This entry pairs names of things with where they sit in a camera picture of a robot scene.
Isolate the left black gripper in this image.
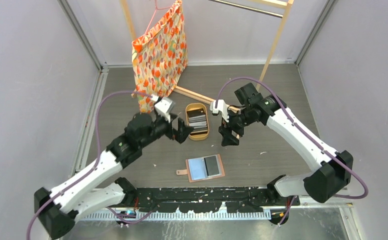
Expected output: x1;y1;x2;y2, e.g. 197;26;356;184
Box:
140;112;193;148

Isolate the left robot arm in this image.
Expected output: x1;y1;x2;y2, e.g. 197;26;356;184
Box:
34;113;193;240

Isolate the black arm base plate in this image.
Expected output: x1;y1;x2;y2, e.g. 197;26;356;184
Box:
114;186;293;214

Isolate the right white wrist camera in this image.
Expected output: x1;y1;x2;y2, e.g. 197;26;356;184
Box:
210;99;229;123

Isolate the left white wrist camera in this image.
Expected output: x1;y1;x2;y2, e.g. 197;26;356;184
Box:
151;94;175;123

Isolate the stack of credit cards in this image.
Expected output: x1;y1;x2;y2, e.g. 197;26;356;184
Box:
186;108;208;135

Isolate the pink wire hanger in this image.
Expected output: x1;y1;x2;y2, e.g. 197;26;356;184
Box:
144;0;175;34

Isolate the tan oval card tray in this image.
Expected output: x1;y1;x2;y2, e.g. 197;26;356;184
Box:
185;103;210;141

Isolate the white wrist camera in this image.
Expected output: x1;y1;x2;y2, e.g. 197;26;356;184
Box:
210;99;229;123
151;94;175;123

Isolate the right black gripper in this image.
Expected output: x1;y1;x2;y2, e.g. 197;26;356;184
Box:
219;106;255;146

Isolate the dark credit card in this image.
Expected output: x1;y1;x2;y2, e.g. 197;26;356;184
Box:
204;155;220;177

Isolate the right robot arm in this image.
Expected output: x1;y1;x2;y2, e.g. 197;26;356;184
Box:
210;83;354;205

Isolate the wooden clothes rack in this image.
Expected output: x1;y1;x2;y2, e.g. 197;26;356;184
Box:
120;0;295;140

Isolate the pink leather card holder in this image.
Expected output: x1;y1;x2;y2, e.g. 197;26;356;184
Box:
176;154;226;183

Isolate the floral orange fabric bag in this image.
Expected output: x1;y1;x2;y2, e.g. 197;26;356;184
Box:
132;0;188;113

